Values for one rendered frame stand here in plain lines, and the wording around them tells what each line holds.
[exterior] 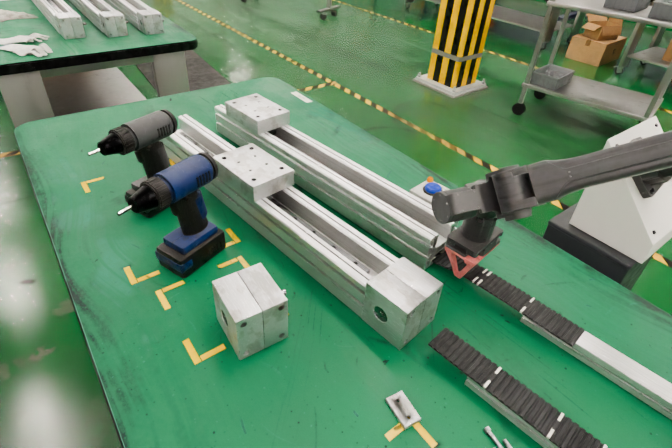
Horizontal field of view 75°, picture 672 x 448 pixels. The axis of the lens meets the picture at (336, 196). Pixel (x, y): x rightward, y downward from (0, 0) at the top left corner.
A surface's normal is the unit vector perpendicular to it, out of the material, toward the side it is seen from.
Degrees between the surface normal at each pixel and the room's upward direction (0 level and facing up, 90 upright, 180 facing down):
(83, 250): 0
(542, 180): 67
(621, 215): 90
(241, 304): 0
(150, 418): 0
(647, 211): 46
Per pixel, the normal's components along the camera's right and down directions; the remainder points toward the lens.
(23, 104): 0.60, 0.49
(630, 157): -0.60, 0.04
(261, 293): 0.06, -0.82
